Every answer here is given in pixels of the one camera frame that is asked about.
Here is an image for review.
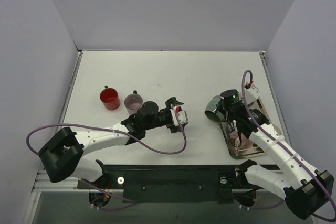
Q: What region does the teal green mug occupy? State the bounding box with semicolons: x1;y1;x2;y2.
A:
204;95;226;124

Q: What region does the red mug black handle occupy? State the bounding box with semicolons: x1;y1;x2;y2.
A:
99;86;120;111

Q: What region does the lilac mug black handle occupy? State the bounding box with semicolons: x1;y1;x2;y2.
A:
124;90;143;115

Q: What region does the metal tray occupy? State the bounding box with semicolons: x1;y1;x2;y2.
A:
219;95;274;160

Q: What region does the aluminium frame rail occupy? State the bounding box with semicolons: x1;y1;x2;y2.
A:
31;167;315;193

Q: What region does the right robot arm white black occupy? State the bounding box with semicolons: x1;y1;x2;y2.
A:
217;89;335;219

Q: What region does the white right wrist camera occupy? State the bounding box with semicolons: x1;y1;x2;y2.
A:
244;81;260;104

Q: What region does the pink mug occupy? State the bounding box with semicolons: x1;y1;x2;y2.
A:
229;131;242;147

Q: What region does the beige wooden mug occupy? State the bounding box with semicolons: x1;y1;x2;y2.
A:
274;125;282;135

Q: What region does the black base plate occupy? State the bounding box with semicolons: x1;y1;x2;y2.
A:
76;164;267;205

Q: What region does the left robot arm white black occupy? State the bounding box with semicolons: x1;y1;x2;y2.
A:
38;97;188;188

